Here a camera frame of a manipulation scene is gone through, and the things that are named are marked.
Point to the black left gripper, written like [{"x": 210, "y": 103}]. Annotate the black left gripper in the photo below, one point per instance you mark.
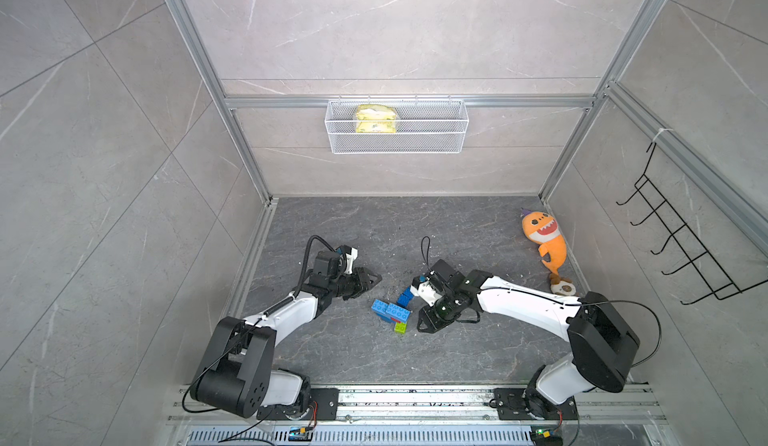
[{"x": 360, "y": 280}]

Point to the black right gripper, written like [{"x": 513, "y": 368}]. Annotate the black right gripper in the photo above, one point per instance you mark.
[{"x": 431, "y": 323}]

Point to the small blue lego brick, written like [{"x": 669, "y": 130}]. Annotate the small blue lego brick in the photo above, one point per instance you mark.
[{"x": 405, "y": 298}]

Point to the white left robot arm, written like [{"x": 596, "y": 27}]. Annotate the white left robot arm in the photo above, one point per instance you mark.
[{"x": 236, "y": 373}]

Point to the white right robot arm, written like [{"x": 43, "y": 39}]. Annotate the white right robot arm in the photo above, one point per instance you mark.
[{"x": 603, "y": 347}]

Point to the orange shark plush toy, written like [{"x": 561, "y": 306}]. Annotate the orange shark plush toy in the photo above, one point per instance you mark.
[{"x": 543, "y": 229}]

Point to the small brown white plush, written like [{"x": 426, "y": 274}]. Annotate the small brown white plush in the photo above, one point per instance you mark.
[{"x": 562, "y": 286}]

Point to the yellow packet in basket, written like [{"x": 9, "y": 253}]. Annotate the yellow packet in basket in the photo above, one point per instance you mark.
[{"x": 375, "y": 119}]

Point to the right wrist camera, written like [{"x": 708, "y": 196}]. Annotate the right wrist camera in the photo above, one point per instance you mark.
[{"x": 441, "y": 280}]

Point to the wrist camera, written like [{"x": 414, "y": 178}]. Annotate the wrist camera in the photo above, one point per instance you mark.
[
  {"x": 331, "y": 265},
  {"x": 441, "y": 280}
]

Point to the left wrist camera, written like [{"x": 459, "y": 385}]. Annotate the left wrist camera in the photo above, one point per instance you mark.
[{"x": 331, "y": 265}]

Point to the metal base rail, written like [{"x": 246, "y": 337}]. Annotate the metal base rail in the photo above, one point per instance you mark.
[{"x": 420, "y": 414}]

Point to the white wire mesh basket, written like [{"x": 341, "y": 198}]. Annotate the white wire mesh basket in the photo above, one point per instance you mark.
[{"x": 424, "y": 127}]

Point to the black wire hook rack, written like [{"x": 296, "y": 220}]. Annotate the black wire hook rack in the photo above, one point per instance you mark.
[{"x": 718, "y": 283}]

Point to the aluminium frame rail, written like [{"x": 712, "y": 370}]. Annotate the aluminium frame rail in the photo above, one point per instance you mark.
[{"x": 266, "y": 209}]

